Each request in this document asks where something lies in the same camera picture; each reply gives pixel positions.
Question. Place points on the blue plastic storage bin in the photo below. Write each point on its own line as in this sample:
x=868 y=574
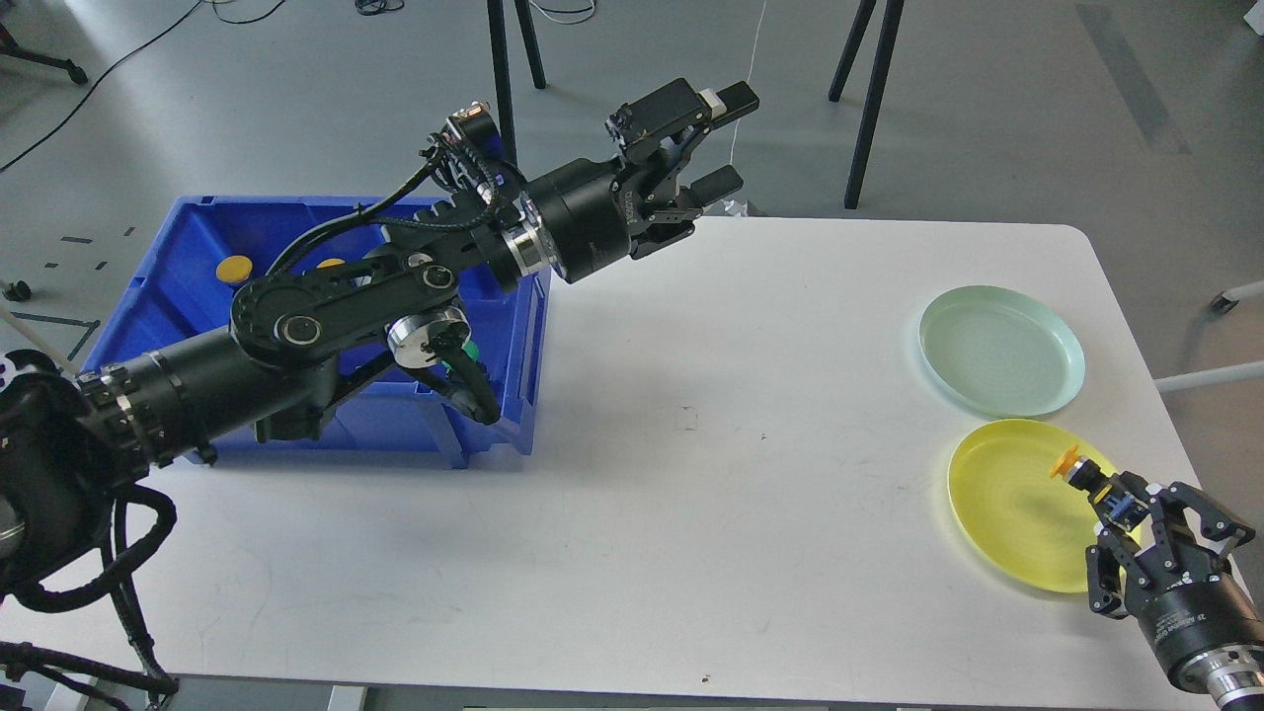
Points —
x=175 y=294

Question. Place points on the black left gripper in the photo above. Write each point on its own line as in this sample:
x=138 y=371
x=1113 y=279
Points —
x=594 y=214

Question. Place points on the black stand legs right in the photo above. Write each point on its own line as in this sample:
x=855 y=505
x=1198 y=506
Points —
x=892 y=17

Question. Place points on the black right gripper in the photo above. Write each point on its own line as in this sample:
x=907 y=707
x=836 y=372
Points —
x=1181 y=589

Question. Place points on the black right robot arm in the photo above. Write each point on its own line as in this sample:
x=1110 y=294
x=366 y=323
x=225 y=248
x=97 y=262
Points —
x=1232 y=680

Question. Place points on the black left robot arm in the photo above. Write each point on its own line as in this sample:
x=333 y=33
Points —
x=348 y=300

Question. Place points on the yellow plate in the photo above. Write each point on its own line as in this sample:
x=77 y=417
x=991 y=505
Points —
x=1029 y=526

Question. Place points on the pale green plate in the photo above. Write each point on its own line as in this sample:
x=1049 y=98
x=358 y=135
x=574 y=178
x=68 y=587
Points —
x=1000 y=353

